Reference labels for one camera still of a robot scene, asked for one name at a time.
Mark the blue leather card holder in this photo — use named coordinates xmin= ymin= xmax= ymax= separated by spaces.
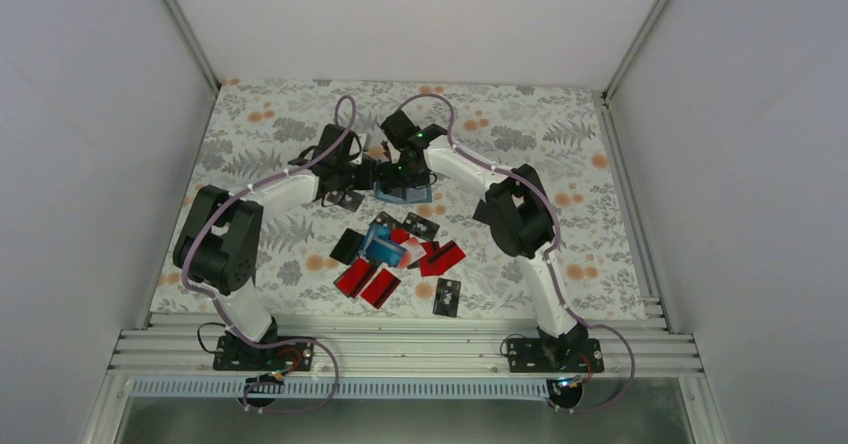
xmin=374 ymin=181 xmax=433 ymax=204

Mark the black VIP card front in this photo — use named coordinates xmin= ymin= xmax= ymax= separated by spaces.
xmin=432 ymin=278 xmax=461 ymax=318

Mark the black vip card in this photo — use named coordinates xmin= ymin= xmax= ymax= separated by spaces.
xmin=432 ymin=278 xmax=461 ymax=318
xmin=324 ymin=190 xmax=365 ymax=212

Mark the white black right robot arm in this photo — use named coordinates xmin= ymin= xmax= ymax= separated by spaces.
xmin=376 ymin=110 xmax=588 ymax=371

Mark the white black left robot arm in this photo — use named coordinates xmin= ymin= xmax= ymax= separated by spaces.
xmin=172 ymin=124 xmax=364 ymax=369

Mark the black card with gold chip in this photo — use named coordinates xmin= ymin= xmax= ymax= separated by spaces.
xmin=403 ymin=212 xmax=440 ymax=241

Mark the red striped card right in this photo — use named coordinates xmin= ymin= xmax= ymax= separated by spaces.
xmin=418 ymin=240 xmax=466 ymax=277

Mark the red card front left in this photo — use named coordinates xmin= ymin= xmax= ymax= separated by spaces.
xmin=334 ymin=258 xmax=379 ymax=298

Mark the floral patterned table mat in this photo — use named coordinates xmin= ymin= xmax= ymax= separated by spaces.
xmin=182 ymin=78 xmax=647 ymax=320

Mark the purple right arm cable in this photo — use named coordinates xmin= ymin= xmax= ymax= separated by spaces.
xmin=390 ymin=93 xmax=637 ymax=417

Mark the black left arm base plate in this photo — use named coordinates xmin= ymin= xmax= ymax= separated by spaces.
xmin=212 ymin=333 xmax=314 ymax=372

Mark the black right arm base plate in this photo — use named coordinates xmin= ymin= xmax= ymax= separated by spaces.
xmin=500 ymin=334 xmax=605 ymax=374

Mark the aluminium frame rail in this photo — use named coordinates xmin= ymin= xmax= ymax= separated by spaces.
xmin=108 ymin=313 xmax=703 ymax=378

